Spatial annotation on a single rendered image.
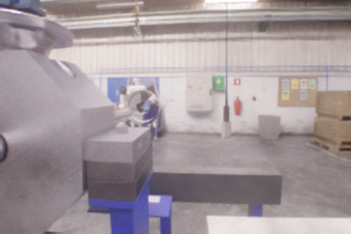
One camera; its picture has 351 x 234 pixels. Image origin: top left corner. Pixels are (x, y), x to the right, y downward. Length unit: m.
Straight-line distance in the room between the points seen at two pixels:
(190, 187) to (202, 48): 5.26
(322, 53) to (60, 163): 6.99
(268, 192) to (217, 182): 0.23
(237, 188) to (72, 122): 0.71
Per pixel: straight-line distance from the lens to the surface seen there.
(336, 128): 5.02
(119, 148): 0.43
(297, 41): 6.72
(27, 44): 0.63
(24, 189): 0.60
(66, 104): 0.47
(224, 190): 0.88
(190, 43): 5.90
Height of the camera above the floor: 1.21
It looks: 2 degrees down
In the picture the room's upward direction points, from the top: straight up
